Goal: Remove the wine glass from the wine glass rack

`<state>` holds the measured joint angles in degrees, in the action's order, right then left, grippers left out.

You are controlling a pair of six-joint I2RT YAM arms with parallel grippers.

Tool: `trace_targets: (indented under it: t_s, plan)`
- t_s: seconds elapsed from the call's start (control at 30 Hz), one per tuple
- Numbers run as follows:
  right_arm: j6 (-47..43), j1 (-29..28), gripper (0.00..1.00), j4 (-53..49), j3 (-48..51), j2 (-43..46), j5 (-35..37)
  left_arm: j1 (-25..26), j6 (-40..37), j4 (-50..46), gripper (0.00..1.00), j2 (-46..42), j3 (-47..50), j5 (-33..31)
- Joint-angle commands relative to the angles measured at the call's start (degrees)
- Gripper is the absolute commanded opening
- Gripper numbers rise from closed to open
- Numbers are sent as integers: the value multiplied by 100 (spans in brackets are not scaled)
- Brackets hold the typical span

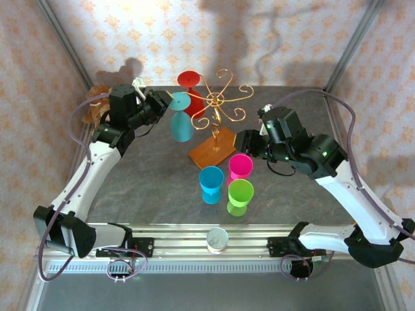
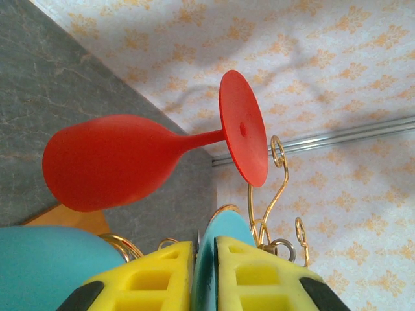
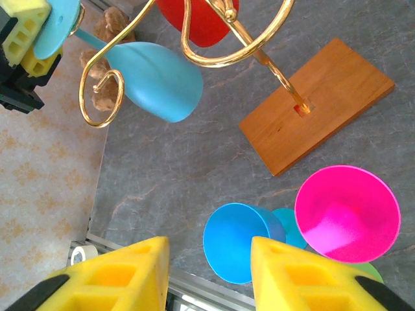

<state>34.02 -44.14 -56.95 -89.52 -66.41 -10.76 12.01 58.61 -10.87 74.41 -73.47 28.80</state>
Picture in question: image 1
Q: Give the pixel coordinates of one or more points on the pink plastic wine glass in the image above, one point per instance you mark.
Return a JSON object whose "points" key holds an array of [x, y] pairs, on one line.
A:
{"points": [[240, 165]]}

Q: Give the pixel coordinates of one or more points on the teal plastic wine glass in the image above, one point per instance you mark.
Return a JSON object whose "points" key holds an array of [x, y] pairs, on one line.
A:
{"points": [[181, 128]]}

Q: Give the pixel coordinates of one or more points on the red plastic wine glass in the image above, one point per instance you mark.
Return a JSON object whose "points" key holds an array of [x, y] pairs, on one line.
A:
{"points": [[189, 79]]}

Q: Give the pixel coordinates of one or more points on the green plastic wine glass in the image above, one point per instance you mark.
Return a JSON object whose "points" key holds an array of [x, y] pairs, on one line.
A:
{"points": [[240, 194]]}

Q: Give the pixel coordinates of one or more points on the blue plastic wine glass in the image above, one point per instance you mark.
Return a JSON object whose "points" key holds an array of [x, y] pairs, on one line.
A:
{"points": [[210, 191]]}

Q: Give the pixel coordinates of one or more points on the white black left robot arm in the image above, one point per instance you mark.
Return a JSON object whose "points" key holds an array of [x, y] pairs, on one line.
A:
{"points": [[84, 181]]}

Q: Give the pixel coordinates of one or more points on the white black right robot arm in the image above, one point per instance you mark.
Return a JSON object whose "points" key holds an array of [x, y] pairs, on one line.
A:
{"points": [[356, 201]]}

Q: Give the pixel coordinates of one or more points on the brown teddy bear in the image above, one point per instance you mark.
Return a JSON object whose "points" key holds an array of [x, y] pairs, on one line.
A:
{"points": [[92, 111]]}

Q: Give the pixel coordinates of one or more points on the aluminium table side rail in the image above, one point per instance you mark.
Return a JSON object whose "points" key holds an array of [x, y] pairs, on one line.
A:
{"points": [[81, 142], [334, 107]]}

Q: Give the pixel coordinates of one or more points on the aluminium frame post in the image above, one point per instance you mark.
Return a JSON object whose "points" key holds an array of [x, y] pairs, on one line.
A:
{"points": [[65, 42], [353, 42]]}

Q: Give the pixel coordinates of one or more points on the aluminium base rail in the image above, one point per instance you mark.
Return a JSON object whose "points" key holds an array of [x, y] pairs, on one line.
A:
{"points": [[181, 246]]}

